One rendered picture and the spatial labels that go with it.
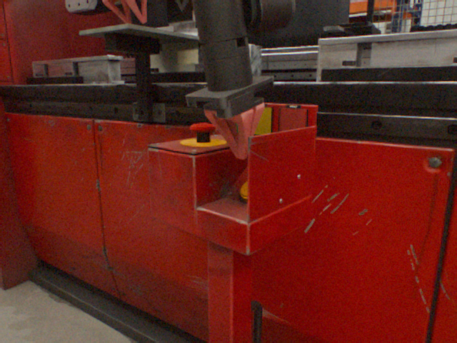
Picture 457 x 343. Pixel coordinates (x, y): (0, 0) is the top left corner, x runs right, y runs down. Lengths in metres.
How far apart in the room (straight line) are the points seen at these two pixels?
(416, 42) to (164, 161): 0.55
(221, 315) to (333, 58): 0.58
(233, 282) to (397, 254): 0.33
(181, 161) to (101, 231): 0.83
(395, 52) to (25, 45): 1.44
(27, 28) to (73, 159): 0.69
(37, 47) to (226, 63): 1.44
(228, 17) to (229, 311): 0.43
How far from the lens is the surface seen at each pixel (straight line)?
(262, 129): 0.58
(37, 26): 1.82
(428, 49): 0.82
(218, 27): 0.42
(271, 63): 1.21
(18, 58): 1.76
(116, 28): 0.89
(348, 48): 0.85
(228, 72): 0.43
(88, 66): 1.41
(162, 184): 0.54
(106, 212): 1.24
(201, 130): 0.54
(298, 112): 0.55
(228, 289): 0.58
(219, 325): 0.64
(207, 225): 0.49
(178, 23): 1.13
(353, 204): 0.74
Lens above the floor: 0.87
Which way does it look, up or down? 14 degrees down
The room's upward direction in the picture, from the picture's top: straight up
